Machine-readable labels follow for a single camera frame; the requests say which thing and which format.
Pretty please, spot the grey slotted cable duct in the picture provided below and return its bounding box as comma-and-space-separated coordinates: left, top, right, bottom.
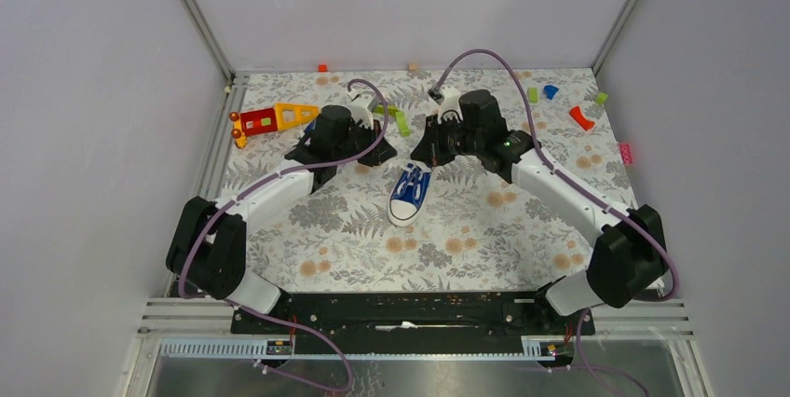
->
159, 335, 575, 362

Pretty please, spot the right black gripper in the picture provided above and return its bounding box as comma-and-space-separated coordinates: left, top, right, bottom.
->
411, 113, 483, 168

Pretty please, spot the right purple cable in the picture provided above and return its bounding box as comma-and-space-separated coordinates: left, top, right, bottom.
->
429, 48, 681, 397

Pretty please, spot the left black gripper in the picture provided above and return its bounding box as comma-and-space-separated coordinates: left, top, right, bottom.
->
333, 117, 396, 167

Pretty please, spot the red yellow toy frame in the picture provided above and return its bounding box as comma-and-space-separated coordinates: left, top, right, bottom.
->
228, 103, 320, 149

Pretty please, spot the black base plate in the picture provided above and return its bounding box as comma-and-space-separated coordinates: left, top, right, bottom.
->
230, 291, 603, 346

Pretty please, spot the red arch block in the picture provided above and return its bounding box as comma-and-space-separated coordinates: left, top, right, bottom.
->
568, 105, 595, 131

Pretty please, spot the floral table mat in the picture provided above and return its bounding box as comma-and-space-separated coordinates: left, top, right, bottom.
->
241, 68, 635, 293

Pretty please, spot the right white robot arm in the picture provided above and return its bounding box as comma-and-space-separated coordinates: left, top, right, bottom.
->
411, 87, 669, 334

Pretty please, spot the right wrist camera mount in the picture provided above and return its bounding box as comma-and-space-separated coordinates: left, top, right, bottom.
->
429, 86, 463, 124

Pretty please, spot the green block long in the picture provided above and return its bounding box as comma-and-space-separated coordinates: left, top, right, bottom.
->
373, 104, 401, 116

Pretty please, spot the pink lego brick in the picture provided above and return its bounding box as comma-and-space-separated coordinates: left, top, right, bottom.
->
619, 143, 634, 166

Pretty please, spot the green block short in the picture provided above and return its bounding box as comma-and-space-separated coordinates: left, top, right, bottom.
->
395, 111, 411, 138

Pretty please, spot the blue sneaker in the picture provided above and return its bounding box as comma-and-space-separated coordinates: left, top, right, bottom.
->
300, 120, 317, 144
387, 161, 432, 227

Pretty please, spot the blue wedge block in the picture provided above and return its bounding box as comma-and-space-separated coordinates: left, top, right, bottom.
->
543, 85, 559, 100

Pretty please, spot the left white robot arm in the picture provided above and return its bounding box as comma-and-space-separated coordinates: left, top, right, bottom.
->
166, 104, 397, 333

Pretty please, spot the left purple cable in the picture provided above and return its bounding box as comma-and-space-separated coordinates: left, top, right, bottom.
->
177, 78, 391, 394

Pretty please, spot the green corner block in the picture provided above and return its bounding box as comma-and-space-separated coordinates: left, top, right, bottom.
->
594, 92, 608, 105

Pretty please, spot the purple cable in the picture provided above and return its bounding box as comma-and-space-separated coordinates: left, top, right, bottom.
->
429, 48, 681, 397
177, 78, 391, 394

